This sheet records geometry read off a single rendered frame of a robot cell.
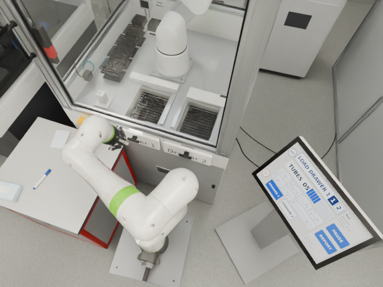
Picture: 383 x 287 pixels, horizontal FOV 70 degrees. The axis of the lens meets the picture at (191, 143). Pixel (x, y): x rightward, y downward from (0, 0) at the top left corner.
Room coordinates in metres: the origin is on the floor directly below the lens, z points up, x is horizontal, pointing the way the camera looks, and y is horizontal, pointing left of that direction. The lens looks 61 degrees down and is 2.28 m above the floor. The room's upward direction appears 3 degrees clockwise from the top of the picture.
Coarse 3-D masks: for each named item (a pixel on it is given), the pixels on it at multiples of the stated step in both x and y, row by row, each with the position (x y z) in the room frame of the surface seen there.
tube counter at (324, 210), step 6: (300, 186) 0.46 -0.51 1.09; (306, 186) 0.45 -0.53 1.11; (306, 192) 0.43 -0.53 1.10; (312, 192) 0.42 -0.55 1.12; (312, 198) 0.40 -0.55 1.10; (318, 198) 0.39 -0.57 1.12; (318, 204) 0.37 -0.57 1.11; (324, 204) 0.37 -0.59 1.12; (318, 210) 0.35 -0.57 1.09; (324, 210) 0.34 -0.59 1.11; (330, 210) 0.34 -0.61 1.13; (324, 216) 0.32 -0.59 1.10; (330, 216) 0.32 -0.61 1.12
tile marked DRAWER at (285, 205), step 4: (284, 200) 0.41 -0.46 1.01; (280, 204) 0.40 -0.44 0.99; (284, 204) 0.39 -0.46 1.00; (288, 204) 0.39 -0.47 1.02; (284, 208) 0.38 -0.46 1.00; (288, 208) 0.37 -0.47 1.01; (292, 208) 0.37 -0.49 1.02; (284, 212) 0.36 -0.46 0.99; (288, 212) 0.36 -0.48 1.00; (292, 212) 0.36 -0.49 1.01; (288, 216) 0.34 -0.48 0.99; (292, 216) 0.34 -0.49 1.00; (296, 216) 0.34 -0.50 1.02
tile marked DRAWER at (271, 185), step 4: (272, 180) 0.51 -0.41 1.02; (268, 184) 0.49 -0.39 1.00; (272, 184) 0.49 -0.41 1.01; (268, 188) 0.48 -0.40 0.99; (272, 188) 0.47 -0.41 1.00; (276, 188) 0.47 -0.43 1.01; (272, 192) 0.46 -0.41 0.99; (276, 192) 0.45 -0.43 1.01; (280, 192) 0.45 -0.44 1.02; (276, 196) 0.43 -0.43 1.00; (280, 196) 0.43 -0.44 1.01
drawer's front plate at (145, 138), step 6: (126, 132) 0.80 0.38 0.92; (132, 132) 0.80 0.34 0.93; (126, 138) 0.81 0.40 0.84; (138, 138) 0.78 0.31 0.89; (144, 138) 0.77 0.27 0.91; (150, 138) 0.76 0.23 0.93; (156, 138) 0.76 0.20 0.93; (144, 144) 0.77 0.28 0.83; (150, 144) 0.76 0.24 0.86; (156, 144) 0.75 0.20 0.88
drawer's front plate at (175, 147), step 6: (168, 144) 0.73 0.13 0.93; (174, 144) 0.73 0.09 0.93; (174, 150) 0.72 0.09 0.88; (180, 150) 0.71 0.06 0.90; (186, 150) 0.70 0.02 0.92; (192, 150) 0.70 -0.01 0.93; (192, 156) 0.69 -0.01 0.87; (198, 156) 0.68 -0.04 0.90; (204, 156) 0.67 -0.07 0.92; (210, 156) 0.67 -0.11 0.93; (210, 162) 0.66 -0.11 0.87
